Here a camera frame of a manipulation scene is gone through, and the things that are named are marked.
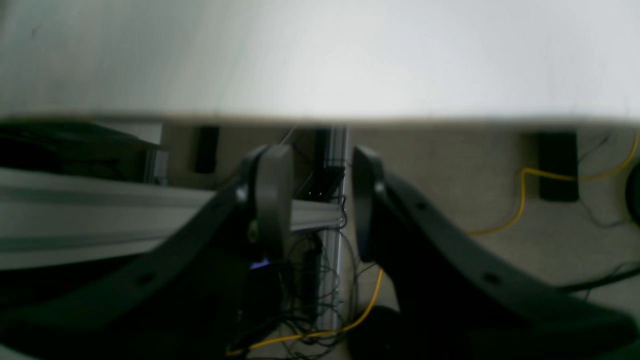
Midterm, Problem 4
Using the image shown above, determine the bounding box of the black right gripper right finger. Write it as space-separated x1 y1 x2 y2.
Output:
351 146 639 360

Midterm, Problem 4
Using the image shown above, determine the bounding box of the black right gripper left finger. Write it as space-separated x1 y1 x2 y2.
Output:
1 145 294 360

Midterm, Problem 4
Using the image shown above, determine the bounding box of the black power strip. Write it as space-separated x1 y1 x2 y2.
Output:
537 131 579 203

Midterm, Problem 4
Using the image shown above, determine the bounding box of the aluminium frame rail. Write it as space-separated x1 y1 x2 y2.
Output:
1 142 346 314

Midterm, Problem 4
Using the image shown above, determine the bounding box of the yellow cable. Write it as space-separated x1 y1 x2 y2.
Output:
225 131 640 357

